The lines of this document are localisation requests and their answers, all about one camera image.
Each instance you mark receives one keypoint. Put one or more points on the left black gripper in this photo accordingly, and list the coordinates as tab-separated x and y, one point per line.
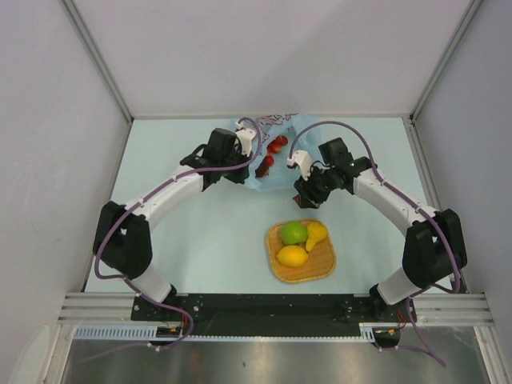
240	177

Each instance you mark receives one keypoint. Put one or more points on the green fake lime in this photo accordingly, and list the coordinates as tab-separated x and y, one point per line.
293	232

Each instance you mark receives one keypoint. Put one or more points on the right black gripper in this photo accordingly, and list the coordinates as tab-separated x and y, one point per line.
310	198

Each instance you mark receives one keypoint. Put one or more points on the light blue plastic bag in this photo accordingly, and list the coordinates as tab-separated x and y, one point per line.
280	176

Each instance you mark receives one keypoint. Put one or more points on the aluminium frame rail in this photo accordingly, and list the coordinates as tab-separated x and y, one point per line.
431	309

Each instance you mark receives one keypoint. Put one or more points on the red cherry tomato bunch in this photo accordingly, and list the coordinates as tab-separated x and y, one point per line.
274	148

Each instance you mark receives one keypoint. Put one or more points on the white slotted cable duct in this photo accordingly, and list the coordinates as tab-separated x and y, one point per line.
128	333

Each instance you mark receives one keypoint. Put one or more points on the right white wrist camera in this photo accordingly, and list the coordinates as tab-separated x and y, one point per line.
301	159

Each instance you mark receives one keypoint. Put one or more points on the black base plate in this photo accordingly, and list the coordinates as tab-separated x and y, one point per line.
288	315

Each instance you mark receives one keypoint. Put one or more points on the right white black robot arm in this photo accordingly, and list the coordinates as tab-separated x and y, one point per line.
434	243

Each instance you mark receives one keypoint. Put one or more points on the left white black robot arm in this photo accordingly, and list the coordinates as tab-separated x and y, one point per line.
122	243

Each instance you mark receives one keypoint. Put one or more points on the dark red fake plum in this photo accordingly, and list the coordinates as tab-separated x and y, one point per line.
297	200

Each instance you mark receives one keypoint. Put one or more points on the woven bamboo tray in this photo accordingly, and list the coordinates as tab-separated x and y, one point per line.
321	263

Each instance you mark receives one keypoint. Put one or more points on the yellow fake lemon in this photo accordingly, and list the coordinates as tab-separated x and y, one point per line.
316	232
292	256

